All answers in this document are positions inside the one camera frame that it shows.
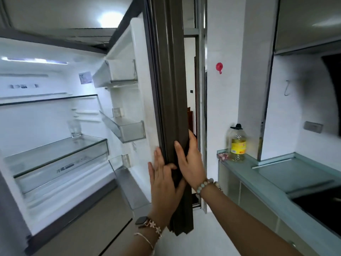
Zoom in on person's left hand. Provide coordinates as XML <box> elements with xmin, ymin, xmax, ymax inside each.
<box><xmin>148</xmin><ymin>146</ymin><xmax>187</xmax><ymax>227</ymax></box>

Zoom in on person's right hand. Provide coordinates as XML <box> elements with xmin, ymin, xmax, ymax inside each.
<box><xmin>174</xmin><ymin>129</ymin><xmax>207</xmax><ymax>194</ymax></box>

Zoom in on grey refrigerator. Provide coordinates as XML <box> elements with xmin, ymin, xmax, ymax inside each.
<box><xmin>0</xmin><ymin>0</ymin><xmax>195</xmax><ymax>256</ymax></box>

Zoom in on clear drinking glass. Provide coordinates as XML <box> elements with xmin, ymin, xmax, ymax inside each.
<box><xmin>68</xmin><ymin>118</ymin><xmax>82</xmax><ymax>138</ymax></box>

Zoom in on person's right forearm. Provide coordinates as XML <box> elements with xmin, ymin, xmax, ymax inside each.
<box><xmin>198</xmin><ymin>183</ymin><xmax>302</xmax><ymax>256</ymax></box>

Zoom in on teal speckled countertop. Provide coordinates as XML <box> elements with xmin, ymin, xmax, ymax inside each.
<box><xmin>217</xmin><ymin>149</ymin><xmax>341</xmax><ymax>238</ymax></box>

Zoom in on yellow cooking oil bottle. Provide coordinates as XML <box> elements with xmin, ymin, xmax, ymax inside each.
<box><xmin>226</xmin><ymin>124</ymin><xmax>247</xmax><ymax>162</ymax></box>

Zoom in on thin gold bangle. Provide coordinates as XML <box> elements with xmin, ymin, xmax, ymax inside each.
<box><xmin>134</xmin><ymin>232</ymin><xmax>155</xmax><ymax>251</ymax></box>

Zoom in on grey kitchen base cabinets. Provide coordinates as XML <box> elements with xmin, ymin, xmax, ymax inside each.
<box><xmin>218</xmin><ymin>160</ymin><xmax>341</xmax><ymax>256</ymax></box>

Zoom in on metal corner trim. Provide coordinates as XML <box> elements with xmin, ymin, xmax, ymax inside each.
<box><xmin>256</xmin><ymin>0</ymin><xmax>281</xmax><ymax>162</ymax></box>

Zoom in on black glass gas stove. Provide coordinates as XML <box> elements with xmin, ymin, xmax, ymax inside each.
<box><xmin>292</xmin><ymin>186</ymin><xmax>341</xmax><ymax>236</ymax></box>

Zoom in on white info sticker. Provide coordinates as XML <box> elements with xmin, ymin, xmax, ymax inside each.
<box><xmin>79</xmin><ymin>71</ymin><xmax>93</xmax><ymax>85</ymax></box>

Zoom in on black range hood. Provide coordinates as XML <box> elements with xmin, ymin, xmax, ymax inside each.
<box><xmin>321</xmin><ymin>53</ymin><xmax>341</xmax><ymax>138</ymax></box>

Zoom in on round ceiling lamp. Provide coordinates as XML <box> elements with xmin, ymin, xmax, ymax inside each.
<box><xmin>97</xmin><ymin>10</ymin><xmax>126</xmax><ymax>28</ymax></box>

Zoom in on grey upper kitchen cabinet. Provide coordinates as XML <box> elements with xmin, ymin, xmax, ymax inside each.
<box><xmin>274</xmin><ymin>0</ymin><xmax>341</xmax><ymax>56</ymax></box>

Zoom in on pale bead bracelet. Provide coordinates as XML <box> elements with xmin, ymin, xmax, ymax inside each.
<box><xmin>195</xmin><ymin>178</ymin><xmax>222</xmax><ymax>200</ymax></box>

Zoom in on steel wall socket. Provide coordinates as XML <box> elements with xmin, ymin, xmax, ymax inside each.
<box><xmin>303</xmin><ymin>121</ymin><xmax>324</xmax><ymax>134</ymax></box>

